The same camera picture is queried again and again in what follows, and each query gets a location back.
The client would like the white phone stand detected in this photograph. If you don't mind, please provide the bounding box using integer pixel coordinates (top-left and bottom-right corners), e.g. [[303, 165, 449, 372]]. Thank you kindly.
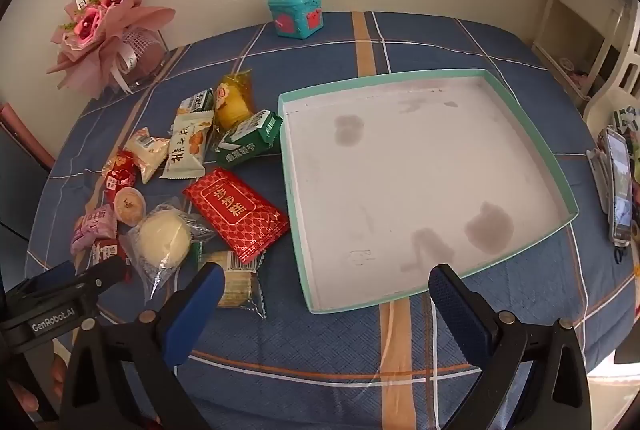
[[586, 149, 611, 213]]

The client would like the cream snack packet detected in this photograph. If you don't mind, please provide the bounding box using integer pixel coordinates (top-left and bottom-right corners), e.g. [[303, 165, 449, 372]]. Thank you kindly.
[[124, 127, 171, 184]]

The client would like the green white biscuit packet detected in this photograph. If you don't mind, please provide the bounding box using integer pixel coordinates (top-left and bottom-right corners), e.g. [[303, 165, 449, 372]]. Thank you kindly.
[[175, 89, 216, 116]]

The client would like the small teal box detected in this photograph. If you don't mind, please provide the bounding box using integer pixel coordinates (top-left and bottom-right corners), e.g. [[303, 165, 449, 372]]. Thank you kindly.
[[267, 0, 324, 40]]

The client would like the white chair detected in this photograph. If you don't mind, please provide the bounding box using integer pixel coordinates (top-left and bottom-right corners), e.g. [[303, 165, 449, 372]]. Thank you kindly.
[[532, 0, 640, 111]]

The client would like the person's left hand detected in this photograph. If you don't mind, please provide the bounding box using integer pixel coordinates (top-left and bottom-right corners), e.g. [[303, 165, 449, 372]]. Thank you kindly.
[[6, 350, 70, 418]]

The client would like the pink flower bouquet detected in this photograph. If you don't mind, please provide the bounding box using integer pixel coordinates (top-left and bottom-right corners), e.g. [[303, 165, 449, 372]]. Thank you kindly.
[[46, 0, 177, 100]]

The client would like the large red patterned packet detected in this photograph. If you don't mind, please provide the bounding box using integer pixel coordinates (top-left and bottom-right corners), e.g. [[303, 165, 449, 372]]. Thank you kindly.
[[183, 167, 290, 264]]

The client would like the yellow cake packet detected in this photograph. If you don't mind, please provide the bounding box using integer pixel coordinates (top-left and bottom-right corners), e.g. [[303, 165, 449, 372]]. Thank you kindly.
[[214, 69, 254, 131]]

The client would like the small round pastry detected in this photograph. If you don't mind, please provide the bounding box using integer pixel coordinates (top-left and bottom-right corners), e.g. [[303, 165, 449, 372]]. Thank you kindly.
[[114, 187, 147, 226]]

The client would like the smartphone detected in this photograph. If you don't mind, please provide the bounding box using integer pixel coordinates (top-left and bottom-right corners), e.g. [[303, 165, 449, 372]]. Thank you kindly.
[[600, 126, 635, 247]]

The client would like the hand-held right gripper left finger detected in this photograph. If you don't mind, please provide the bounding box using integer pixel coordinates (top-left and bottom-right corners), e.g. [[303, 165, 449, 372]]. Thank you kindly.
[[59, 261, 226, 430]]

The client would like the white bun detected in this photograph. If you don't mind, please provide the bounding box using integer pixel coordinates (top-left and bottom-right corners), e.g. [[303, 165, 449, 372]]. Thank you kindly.
[[120, 202, 216, 303]]

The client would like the blue plaid tablecloth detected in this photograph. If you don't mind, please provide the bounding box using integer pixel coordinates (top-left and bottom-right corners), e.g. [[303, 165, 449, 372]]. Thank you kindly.
[[25, 10, 636, 430]]

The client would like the green carton-shaped snack packet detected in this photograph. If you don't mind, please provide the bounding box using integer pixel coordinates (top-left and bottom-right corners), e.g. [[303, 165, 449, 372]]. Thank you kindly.
[[216, 109, 284, 168]]

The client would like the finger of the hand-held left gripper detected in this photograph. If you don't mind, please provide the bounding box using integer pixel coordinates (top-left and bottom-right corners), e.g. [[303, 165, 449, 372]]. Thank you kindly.
[[22, 261, 76, 293], [75, 255, 127, 298]]

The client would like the glass vase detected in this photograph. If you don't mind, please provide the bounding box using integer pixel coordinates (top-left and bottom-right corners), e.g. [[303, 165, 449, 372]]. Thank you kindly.
[[112, 27, 171, 93]]

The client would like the white packet with orange print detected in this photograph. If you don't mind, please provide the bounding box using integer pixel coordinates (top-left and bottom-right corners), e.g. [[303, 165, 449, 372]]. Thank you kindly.
[[161, 111, 213, 180]]

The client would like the small red snack packet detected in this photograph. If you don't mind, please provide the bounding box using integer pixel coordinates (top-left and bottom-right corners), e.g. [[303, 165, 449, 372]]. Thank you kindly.
[[102, 150, 137, 206], [90, 237, 132, 283]]

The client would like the teal-edged white tray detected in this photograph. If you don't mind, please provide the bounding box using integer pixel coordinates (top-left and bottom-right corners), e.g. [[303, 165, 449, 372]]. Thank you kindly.
[[278, 69, 580, 315]]

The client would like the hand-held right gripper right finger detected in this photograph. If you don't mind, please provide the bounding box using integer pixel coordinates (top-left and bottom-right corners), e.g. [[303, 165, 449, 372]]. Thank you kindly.
[[428, 264, 593, 430]]

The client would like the clear cracker packet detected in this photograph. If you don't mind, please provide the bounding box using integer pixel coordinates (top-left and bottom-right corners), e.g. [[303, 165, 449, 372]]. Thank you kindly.
[[192, 240, 267, 320]]

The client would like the pink cake roll packet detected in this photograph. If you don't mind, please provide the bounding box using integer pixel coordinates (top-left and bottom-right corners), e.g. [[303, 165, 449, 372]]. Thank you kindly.
[[70, 204, 118, 256]]

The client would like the wooden chair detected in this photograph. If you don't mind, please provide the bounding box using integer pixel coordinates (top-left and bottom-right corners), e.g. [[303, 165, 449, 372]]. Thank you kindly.
[[0, 102, 56, 171]]

